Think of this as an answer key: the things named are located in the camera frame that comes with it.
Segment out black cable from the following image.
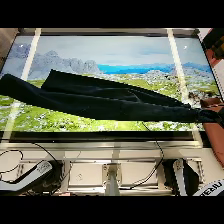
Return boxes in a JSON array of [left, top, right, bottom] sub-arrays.
[[0, 149, 25, 175], [118, 121, 166, 191], [31, 142, 61, 166]]

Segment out blue jeans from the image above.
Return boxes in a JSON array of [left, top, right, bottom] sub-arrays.
[[0, 69, 224, 129]]

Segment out silver frame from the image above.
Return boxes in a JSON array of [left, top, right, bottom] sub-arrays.
[[0, 139, 224, 197]]

